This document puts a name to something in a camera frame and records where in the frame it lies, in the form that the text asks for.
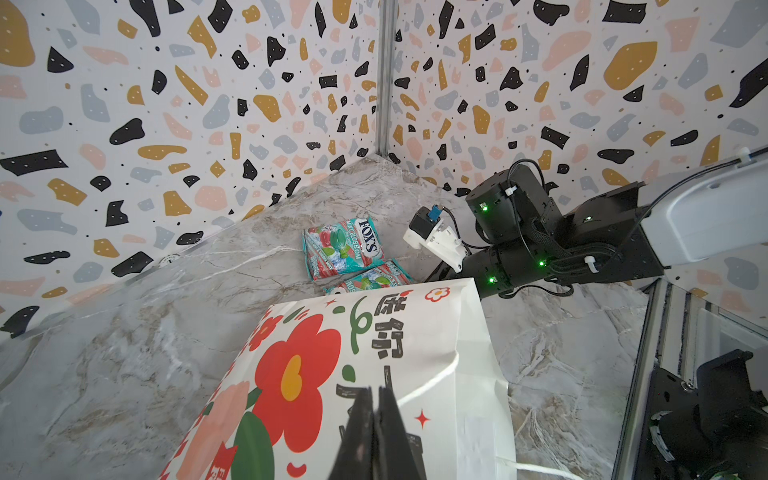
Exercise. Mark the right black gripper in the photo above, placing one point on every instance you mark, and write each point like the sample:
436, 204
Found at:
496, 269

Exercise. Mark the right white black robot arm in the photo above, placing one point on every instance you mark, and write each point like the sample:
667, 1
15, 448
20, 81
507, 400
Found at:
633, 232

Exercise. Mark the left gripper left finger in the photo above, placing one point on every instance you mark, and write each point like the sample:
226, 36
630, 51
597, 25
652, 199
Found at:
354, 458

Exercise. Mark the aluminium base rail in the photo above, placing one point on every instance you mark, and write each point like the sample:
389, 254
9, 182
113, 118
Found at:
680, 333

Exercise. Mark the right aluminium corner post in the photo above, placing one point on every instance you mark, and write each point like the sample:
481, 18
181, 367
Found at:
385, 44

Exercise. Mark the white floral paper bag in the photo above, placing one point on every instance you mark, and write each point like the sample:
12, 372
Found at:
279, 410

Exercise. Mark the teal Fox's mint candy bag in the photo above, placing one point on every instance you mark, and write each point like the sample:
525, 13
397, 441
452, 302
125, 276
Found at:
351, 246

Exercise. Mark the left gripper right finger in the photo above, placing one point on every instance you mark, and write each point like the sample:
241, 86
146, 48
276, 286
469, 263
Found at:
395, 457

